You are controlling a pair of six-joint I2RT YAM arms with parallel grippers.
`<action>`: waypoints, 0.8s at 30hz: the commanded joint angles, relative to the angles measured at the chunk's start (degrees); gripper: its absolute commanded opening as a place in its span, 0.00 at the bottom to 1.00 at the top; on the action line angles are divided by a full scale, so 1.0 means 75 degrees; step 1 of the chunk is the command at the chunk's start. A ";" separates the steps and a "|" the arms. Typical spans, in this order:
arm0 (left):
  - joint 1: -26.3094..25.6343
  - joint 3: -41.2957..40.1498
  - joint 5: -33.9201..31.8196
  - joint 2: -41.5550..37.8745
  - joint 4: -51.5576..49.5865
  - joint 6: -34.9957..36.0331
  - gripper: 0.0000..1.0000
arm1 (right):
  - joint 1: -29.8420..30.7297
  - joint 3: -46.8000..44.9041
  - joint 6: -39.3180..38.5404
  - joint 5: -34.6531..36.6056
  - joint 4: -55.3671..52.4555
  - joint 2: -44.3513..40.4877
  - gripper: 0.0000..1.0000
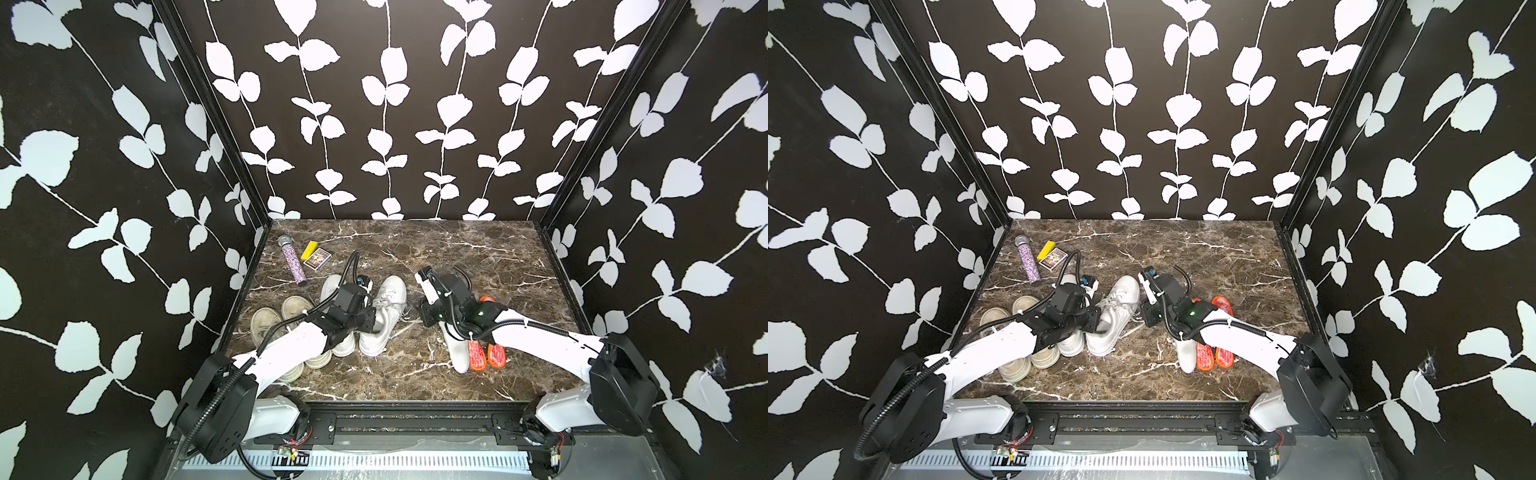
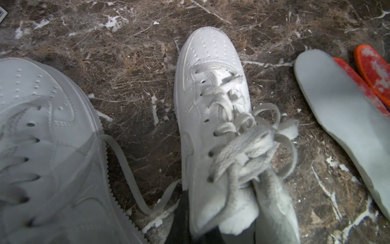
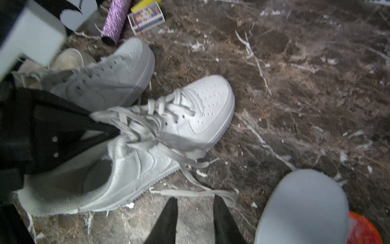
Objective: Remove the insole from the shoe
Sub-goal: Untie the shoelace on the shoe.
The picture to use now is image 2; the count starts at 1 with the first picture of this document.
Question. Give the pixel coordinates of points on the white grey insole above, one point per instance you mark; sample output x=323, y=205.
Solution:
x=346, y=114

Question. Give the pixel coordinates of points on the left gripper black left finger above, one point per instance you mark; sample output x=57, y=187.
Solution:
x=179, y=232

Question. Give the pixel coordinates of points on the red orange insole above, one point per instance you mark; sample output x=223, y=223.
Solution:
x=367, y=91

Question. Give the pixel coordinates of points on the white sneaker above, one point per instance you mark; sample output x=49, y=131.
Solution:
x=54, y=170
x=234, y=157

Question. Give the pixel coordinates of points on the small purple card box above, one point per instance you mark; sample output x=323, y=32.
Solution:
x=3, y=14

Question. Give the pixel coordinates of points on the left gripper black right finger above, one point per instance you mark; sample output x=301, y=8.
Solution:
x=212, y=237

